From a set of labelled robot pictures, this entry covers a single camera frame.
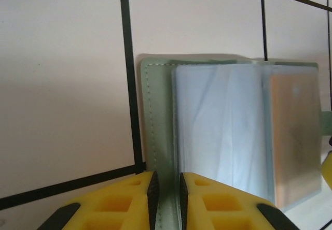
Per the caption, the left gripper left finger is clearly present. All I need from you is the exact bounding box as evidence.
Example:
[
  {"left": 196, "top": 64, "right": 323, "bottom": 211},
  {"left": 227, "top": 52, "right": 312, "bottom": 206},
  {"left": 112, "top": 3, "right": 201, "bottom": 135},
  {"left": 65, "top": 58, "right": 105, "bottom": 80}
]
[{"left": 38, "top": 170, "right": 160, "bottom": 230}]

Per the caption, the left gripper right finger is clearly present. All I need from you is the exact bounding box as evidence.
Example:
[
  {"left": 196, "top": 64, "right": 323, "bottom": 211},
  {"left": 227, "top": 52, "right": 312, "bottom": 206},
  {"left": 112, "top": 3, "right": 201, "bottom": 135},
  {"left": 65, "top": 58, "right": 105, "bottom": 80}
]
[{"left": 179, "top": 171, "right": 296, "bottom": 230}]

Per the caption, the clear cassette case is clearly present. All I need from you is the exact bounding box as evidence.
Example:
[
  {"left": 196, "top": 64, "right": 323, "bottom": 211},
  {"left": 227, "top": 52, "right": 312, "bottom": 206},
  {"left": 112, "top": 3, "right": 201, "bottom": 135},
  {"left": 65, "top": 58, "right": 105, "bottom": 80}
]
[{"left": 136, "top": 53, "right": 332, "bottom": 230}]

